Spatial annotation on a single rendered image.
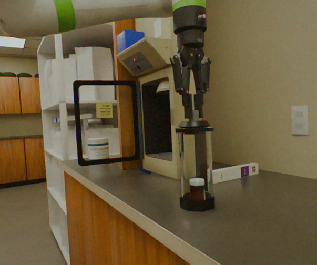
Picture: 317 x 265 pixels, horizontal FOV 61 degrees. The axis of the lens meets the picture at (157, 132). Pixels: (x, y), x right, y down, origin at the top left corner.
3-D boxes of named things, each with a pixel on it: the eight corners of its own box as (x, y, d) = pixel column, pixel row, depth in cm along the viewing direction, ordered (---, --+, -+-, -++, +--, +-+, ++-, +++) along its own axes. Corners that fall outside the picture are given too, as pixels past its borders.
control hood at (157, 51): (137, 77, 137) (136, 57, 137) (172, 64, 109) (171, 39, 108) (116, 76, 131) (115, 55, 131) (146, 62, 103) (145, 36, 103)
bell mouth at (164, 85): (180, 93, 139) (179, 82, 138) (202, 89, 123) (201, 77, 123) (149, 93, 130) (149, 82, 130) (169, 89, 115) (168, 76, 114)
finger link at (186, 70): (194, 53, 74) (190, 51, 73) (190, 93, 74) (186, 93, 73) (185, 56, 77) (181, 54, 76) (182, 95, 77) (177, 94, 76)
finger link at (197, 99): (193, 94, 78) (195, 94, 79) (194, 118, 79) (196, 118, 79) (200, 93, 76) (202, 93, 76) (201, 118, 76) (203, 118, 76)
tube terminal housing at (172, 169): (182, 162, 152) (176, 22, 148) (223, 171, 124) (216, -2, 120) (142, 169, 140) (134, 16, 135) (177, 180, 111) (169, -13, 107)
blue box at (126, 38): (136, 56, 135) (135, 38, 135) (145, 51, 126) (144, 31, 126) (117, 54, 130) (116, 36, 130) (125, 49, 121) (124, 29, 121)
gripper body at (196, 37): (185, 27, 70) (187, 63, 70) (211, 30, 74) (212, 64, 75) (170, 35, 76) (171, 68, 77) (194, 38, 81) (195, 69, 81)
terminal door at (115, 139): (140, 160, 137) (135, 80, 135) (78, 166, 126) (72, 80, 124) (140, 160, 138) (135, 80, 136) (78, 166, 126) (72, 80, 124)
